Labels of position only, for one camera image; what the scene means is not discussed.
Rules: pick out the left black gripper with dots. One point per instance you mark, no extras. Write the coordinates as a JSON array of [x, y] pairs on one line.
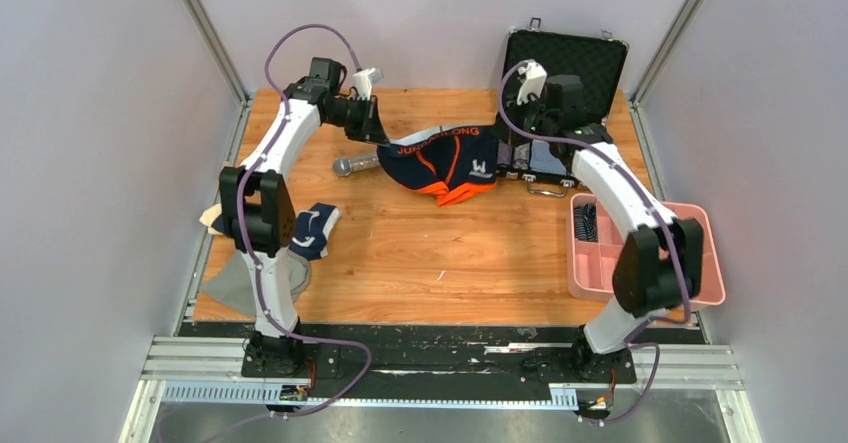
[[370, 128]]

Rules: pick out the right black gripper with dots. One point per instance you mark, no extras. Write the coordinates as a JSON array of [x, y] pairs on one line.
[[516, 109]]

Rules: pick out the navy orange boxer briefs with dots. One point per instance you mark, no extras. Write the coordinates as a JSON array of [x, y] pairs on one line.
[[449, 163]]

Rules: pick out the navy striped underwear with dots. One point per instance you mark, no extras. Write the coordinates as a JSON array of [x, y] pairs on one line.
[[585, 223]]

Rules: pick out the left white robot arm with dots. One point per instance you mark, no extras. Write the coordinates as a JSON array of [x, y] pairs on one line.
[[256, 208]]

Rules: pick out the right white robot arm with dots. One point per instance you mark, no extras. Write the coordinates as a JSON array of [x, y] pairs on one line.
[[659, 266]]

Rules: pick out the glittery silver microphone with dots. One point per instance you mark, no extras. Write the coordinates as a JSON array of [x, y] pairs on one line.
[[347, 165]]

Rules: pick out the blue playing card deck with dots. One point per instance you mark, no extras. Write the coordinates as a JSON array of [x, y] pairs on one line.
[[544, 162]]

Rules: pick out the grey poker chip stack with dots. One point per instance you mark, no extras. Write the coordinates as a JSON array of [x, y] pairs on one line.
[[521, 156]]

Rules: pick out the black poker chip case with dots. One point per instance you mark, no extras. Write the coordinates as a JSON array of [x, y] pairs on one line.
[[597, 61]]

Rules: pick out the purple poker chip stack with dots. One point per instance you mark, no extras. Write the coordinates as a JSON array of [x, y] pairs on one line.
[[505, 158]]

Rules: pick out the navy white orange garment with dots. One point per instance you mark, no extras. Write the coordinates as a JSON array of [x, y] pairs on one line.
[[313, 228]]

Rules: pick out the pink compartment tray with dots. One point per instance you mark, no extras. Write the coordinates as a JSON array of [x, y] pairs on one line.
[[591, 265]]

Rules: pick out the grey cloth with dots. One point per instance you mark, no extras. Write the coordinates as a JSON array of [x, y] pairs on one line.
[[232, 286]]

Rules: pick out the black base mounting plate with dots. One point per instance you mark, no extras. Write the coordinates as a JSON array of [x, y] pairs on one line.
[[433, 362]]

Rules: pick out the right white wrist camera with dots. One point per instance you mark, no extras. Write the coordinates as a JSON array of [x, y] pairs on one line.
[[533, 78]]

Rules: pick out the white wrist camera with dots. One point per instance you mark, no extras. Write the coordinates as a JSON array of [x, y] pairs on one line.
[[533, 78], [364, 81]]

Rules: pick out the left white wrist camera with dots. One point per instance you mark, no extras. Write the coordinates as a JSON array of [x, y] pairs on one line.
[[364, 81]]

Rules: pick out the aluminium frame rail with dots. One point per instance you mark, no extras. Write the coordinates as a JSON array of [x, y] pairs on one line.
[[187, 369]]

